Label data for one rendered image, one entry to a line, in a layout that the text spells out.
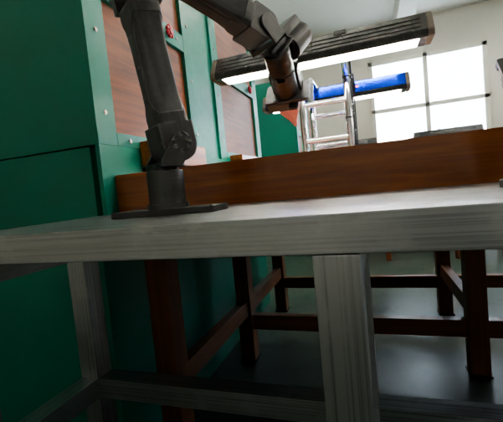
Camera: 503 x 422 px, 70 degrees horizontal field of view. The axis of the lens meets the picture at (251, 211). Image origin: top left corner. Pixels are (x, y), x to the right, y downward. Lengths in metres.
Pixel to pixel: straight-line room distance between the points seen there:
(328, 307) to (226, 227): 0.13
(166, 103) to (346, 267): 0.41
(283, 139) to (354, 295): 3.51
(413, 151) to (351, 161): 0.11
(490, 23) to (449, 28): 0.50
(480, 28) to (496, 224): 6.25
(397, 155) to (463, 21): 5.87
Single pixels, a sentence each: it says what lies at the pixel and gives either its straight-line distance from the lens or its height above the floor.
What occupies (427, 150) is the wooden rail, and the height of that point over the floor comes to 0.74.
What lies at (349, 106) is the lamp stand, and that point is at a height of 0.93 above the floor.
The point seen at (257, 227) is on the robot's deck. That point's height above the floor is 0.66.
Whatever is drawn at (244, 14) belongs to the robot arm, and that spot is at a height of 1.03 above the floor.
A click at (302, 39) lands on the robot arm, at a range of 0.85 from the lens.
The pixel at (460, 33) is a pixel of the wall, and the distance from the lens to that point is 6.51.
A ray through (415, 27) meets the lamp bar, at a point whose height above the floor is 1.07.
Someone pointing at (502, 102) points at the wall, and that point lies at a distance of 6.39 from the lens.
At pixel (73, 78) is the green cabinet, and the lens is 1.00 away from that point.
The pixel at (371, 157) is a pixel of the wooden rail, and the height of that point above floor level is 0.74.
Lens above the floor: 0.70
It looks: 4 degrees down
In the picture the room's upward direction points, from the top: 6 degrees counter-clockwise
